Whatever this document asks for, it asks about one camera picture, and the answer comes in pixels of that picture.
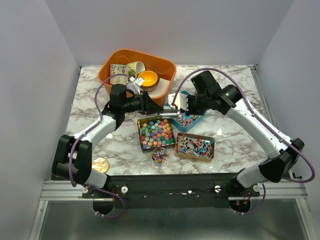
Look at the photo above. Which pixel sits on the teal tin swirl lollipops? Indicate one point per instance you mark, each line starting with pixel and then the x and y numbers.
pixel 186 122

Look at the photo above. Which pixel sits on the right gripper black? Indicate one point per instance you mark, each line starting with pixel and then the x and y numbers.
pixel 190 112

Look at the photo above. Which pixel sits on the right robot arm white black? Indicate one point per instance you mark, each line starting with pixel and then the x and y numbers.
pixel 281 150

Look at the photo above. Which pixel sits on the pale green mug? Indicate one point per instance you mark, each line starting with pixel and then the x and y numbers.
pixel 135 68

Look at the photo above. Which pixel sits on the gold tin round lollipops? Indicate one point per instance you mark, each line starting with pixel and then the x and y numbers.
pixel 194 147

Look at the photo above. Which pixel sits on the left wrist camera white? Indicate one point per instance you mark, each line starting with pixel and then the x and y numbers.
pixel 137 81

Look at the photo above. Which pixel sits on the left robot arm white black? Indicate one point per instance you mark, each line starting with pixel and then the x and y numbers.
pixel 73 156

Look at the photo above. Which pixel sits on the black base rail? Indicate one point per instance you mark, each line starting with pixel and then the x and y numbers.
pixel 168 191

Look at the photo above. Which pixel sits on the orange plastic bin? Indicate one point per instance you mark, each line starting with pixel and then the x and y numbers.
pixel 165 68

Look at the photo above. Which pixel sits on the yellow inside dark cup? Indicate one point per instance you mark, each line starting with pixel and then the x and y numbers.
pixel 148 80

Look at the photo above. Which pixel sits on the clear glass bowl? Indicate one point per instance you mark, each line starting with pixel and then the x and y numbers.
pixel 159 156

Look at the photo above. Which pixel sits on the gold tin star candies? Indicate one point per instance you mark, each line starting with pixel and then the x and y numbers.
pixel 155 132

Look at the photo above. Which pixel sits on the metal scoop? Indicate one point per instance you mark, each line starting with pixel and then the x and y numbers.
pixel 169 113

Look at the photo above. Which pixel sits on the illustrated white mug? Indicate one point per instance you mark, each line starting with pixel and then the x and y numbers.
pixel 121 73

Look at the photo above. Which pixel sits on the right aluminium frame rail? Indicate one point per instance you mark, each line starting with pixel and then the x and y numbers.
pixel 285 190

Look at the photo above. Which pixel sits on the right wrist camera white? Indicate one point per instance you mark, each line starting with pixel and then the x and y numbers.
pixel 181 101

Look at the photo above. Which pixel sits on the aluminium frame rail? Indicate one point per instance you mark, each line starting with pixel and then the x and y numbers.
pixel 60 190
pixel 285 190

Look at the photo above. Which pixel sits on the gold round lid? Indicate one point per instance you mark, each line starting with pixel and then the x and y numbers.
pixel 101 165

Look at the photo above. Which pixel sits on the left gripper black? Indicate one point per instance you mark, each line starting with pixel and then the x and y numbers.
pixel 147 106

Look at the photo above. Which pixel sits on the lavender cup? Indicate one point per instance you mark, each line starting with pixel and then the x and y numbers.
pixel 134 88

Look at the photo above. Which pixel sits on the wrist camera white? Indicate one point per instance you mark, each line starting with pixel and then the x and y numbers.
pixel 181 101
pixel 137 81

